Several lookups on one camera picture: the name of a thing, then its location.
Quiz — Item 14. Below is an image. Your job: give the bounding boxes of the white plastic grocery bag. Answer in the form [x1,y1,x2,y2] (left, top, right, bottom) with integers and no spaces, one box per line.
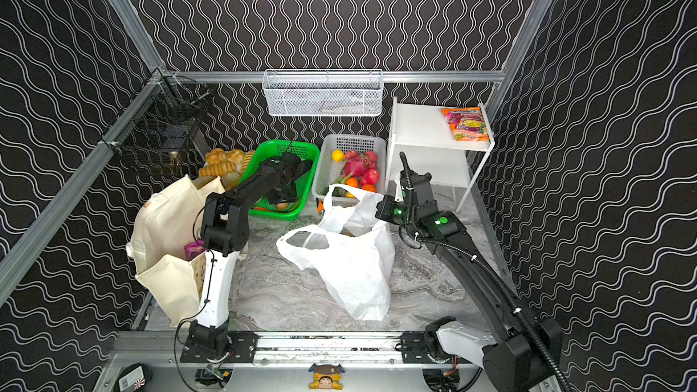
[276,184,395,321]

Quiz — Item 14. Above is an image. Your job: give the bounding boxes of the cream canvas tote bag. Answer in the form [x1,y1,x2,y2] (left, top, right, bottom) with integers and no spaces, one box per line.
[126,176,240,328]

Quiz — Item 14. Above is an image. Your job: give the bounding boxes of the purple snack bag shelf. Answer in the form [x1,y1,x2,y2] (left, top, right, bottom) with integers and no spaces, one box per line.
[183,240,206,261]

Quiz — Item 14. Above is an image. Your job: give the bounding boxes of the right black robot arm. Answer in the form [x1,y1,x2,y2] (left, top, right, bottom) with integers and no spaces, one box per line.
[376,154,571,391]

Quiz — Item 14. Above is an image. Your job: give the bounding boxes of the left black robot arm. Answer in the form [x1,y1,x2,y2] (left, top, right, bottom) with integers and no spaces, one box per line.
[182,152,313,361]

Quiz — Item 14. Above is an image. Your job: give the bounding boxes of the red apple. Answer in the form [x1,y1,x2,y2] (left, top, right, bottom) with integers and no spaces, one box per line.
[361,168,380,185]

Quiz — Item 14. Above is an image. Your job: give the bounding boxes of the white plastic fruit basket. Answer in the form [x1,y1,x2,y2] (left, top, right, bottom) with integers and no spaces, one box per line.
[311,134,387,201]

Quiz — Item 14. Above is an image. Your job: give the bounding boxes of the green plastic basket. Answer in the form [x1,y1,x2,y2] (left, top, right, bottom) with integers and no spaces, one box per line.
[231,140,319,221]

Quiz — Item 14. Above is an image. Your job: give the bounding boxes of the pink dragon fruit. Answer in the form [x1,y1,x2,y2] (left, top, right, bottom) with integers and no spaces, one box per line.
[342,151,378,179]

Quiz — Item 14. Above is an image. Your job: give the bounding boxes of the yellow lemon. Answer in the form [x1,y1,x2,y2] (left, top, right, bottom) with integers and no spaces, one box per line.
[331,149,346,163]

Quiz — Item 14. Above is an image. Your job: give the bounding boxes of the white two-tier shelf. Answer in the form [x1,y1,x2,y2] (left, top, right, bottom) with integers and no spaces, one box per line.
[383,97,496,211]

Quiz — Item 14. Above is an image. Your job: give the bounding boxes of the orange candy bag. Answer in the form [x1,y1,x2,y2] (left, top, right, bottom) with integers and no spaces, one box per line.
[440,107,489,143]

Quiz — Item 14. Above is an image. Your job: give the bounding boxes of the cartoon figure sticker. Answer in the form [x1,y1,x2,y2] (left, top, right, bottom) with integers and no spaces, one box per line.
[309,364,345,390]

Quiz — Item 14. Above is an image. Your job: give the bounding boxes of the white wire wall basket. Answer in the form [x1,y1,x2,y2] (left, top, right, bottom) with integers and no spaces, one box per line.
[262,69,384,117]

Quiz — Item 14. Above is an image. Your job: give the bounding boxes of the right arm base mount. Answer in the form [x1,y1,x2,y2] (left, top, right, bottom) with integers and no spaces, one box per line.
[395,316,490,367]

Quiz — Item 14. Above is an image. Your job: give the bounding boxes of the black wire wall basket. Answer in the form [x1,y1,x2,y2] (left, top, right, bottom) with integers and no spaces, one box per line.
[107,74,212,179]

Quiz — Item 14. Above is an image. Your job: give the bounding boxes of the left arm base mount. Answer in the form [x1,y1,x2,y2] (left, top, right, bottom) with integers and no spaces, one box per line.
[180,321,260,363]

